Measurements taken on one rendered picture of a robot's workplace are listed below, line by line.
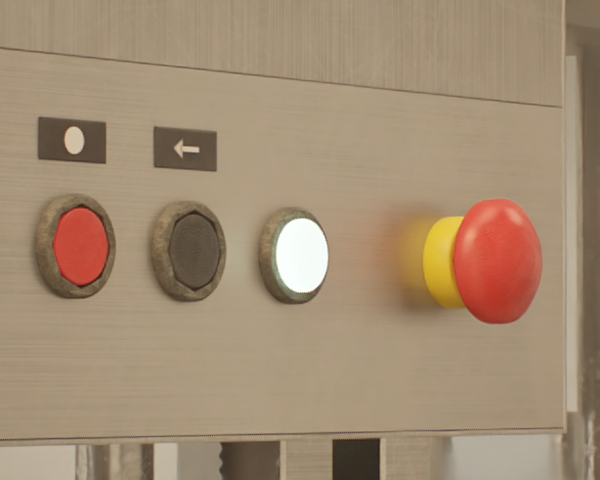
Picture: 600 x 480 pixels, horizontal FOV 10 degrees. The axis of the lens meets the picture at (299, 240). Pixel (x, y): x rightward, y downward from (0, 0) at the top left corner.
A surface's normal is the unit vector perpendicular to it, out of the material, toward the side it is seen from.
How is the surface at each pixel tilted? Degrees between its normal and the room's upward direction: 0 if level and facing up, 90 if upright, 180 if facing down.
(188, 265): 90
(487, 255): 88
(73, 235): 90
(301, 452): 90
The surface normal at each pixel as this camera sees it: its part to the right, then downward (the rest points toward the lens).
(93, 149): 0.77, -0.03
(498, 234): 0.42, -0.37
